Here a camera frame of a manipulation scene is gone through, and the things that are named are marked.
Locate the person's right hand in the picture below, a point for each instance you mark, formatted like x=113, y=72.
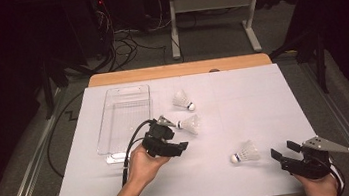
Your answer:
x=321, y=190

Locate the white metal desk frame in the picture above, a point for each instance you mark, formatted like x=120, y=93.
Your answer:
x=211, y=1

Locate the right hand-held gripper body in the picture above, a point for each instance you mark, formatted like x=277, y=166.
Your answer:
x=308, y=165

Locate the person's left hand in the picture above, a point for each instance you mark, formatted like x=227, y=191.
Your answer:
x=141, y=169

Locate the white table cover board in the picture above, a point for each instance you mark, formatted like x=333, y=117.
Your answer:
x=248, y=112

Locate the clear plastic bin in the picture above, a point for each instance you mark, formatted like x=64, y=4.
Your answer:
x=124, y=117

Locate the white feather shuttlecock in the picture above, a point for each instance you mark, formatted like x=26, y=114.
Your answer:
x=248, y=152
x=181, y=99
x=191, y=124

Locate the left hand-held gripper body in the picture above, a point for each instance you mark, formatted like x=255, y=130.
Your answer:
x=154, y=140

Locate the black stand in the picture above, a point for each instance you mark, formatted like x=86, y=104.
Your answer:
x=48, y=90
x=319, y=60

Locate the dark equipment cabinet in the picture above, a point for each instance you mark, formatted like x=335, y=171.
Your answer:
x=87, y=31

